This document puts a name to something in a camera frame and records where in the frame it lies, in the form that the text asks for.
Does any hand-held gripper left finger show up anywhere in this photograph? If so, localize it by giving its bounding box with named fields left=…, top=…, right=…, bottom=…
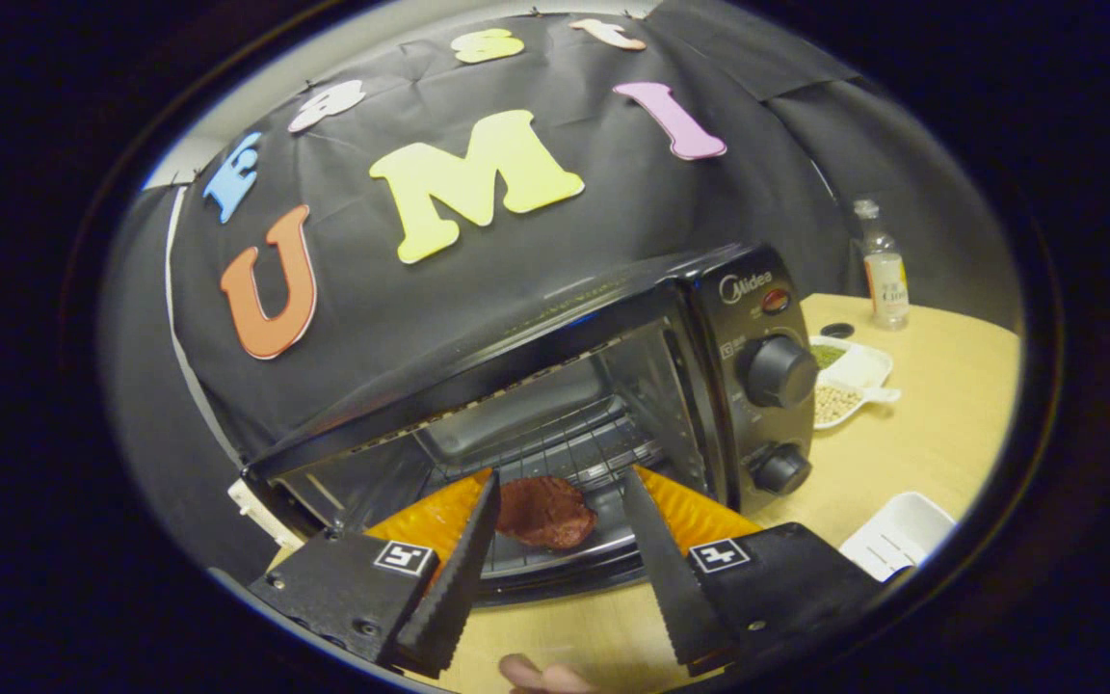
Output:
left=247, top=468, right=502, bottom=680

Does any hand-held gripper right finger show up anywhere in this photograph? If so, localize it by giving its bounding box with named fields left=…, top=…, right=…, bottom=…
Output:
left=621, top=465, right=888, bottom=676

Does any brown meat steak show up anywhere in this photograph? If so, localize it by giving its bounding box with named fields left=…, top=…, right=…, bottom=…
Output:
left=495, top=475, right=599, bottom=551

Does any black toaster oven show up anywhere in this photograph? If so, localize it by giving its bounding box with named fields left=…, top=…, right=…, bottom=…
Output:
left=242, top=243, right=821, bottom=608

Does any white pop-up toaster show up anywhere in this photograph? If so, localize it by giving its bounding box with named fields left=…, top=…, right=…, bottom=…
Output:
left=227, top=479, right=305, bottom=552

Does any small white tray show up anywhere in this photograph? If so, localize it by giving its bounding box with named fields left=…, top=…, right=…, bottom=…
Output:
left=839, top=492, right=958, bottom=583

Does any white sectioned dish with beans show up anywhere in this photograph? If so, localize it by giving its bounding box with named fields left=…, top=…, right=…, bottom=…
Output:
left=808, top=334, right=903, bottom=431

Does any black backdrop cloth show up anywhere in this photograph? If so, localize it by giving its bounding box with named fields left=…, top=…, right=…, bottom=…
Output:
left=102, top=0, right=1018, bottom=483

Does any clear glass bottle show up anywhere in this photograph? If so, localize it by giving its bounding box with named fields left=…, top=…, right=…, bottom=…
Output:
left=852, top=199, right=911, bottom=332

